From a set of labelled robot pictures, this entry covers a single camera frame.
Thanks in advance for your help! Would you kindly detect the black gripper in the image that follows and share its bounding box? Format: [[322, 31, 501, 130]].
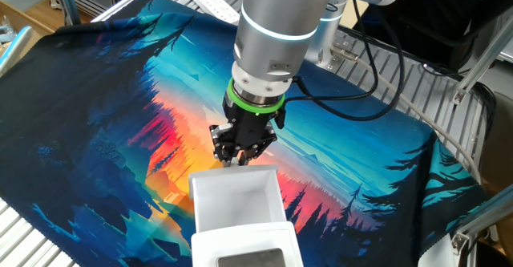
[[208, 94, 280, 168]]

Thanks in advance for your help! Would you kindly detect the white drawer cabinet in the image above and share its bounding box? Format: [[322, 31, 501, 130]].
[[190, 220, 305, 267]]

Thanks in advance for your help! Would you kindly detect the white power strip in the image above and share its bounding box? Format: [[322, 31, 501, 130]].
[[187, 0, 242, 26]]

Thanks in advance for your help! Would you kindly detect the colourful sunset forest cloth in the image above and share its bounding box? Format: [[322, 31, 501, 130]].
[[0, 0, 492, 267]]

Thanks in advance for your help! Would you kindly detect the wooden crate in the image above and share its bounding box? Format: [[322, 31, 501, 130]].
[[0, 0, 55, 55]]

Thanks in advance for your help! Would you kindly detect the brown panel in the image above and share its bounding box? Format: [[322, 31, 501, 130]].
[[480, 92, 513, 196]]

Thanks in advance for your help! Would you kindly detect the clear plastic bag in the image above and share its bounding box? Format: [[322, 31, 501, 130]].
[[0, 16, 17, 43]]

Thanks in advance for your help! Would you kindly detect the green flange ring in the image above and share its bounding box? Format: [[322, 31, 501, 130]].
[[225, 77, 287, 115]]

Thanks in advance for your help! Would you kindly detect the black cable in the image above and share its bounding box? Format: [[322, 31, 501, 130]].
[[282, 0, 380, 102], [292, 2, 406, 123]]

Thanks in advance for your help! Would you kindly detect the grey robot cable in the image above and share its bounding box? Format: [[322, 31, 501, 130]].
[[329, 44, 484, 184]]

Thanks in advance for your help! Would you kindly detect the grey aluminium frame rack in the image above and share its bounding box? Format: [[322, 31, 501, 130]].
[[42, 0, 121, 26]]

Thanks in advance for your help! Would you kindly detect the silver rounded rail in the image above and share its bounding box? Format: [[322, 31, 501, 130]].
[[0, 25, 34, 78]]

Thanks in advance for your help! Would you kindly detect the aluminium frame profile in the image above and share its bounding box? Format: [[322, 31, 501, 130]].
[[450, 184, 513, 267], [452, 14, 513, 106]]

